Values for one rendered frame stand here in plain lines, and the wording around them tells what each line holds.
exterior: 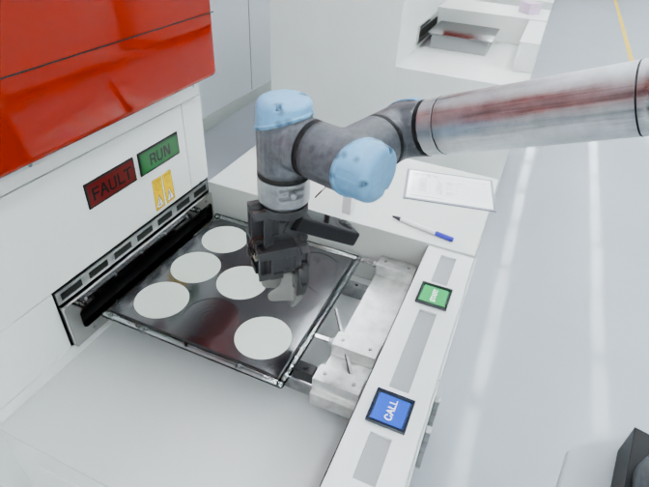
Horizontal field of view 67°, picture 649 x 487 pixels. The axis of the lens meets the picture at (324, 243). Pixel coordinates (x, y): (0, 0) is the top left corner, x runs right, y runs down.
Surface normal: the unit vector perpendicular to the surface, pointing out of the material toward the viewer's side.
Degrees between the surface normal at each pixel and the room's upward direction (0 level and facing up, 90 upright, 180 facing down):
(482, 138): 110
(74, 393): 0
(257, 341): 0
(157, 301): 0
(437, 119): 67
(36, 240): 90
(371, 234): 90
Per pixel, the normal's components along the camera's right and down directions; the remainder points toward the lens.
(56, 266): 0.92, 0.27
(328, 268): 0.05, -0.80
